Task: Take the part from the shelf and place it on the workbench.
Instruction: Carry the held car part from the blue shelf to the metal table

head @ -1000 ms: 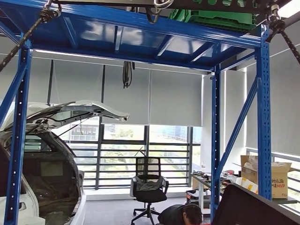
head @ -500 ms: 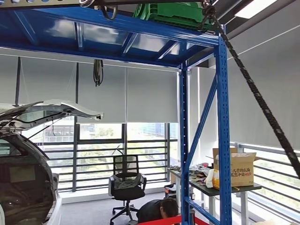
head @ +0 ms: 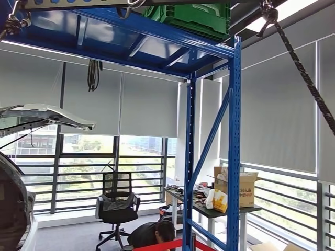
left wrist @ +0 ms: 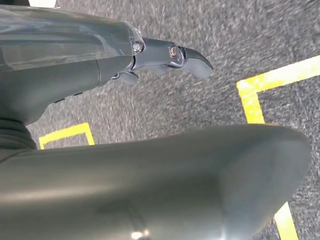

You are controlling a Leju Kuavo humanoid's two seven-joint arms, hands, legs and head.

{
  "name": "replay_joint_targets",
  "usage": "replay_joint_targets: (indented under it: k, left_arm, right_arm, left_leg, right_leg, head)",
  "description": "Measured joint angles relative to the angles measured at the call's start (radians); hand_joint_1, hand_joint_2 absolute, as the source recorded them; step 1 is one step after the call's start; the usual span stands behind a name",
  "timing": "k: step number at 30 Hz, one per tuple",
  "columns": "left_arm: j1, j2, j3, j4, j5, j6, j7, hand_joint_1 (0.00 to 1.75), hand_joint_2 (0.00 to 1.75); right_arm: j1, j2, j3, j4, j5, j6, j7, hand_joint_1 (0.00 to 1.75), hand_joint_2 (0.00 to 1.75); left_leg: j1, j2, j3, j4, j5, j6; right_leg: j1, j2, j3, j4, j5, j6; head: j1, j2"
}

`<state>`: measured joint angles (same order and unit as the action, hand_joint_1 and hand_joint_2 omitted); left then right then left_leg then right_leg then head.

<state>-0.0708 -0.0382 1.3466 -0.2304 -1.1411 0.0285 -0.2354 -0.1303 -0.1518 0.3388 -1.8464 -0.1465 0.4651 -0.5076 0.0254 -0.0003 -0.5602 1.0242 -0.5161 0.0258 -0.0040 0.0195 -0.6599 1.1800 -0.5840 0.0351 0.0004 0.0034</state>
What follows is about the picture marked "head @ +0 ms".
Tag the white car tailgate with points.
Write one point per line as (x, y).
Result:
(52, 114)

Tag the white and yellow bag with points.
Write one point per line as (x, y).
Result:
(219, 202)

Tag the black office chair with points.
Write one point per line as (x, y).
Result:
(117, 214)

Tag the grey side window railing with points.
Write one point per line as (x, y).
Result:
(320, 214)

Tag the dark window frame with railing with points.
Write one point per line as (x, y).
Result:
(56, 180)

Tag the pile of small parts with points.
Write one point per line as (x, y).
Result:
(199, 199)

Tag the green-top desk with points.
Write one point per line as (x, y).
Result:
(235, 209)

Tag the flat cardboard sheet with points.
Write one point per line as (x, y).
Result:
(264, 247)

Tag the long ceiling light strip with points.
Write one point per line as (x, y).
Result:
(282, 12)
(39, 48)

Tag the green plastic crate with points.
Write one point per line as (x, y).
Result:
(199, 20)

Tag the clear plastic bottle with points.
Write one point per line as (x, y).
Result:
(177, 181)

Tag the grey jacket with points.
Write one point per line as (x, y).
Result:
(115, 204)

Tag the blue metal shelf rack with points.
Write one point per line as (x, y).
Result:
(234, 138)

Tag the grey roller blind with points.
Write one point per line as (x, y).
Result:
(327, 104)
(31, 83)
(274, 121)
(91, 111)
(149, 104)

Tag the person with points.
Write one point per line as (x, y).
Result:
(146, 235)

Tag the open cardboard box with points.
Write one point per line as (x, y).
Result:
(246, 194)

